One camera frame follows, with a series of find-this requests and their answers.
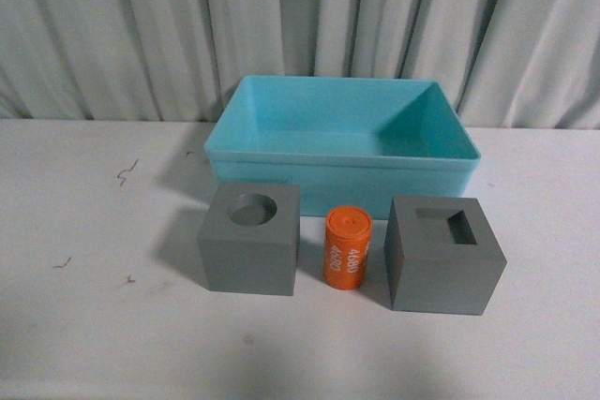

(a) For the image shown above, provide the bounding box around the orange cylinder with white numbers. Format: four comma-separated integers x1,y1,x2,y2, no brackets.
323,205,373,290

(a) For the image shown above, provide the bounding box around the gray cube with round hole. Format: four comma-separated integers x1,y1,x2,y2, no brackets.
198,183,300,296

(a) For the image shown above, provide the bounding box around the white pleated curtain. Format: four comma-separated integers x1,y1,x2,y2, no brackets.
1,0,599,129

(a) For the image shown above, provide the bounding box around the light blue plastic box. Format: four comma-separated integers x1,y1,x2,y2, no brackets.
204,75,481,220

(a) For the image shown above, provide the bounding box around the gray cube with rectangular slot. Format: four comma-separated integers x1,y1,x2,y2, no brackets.
383,196,507,316

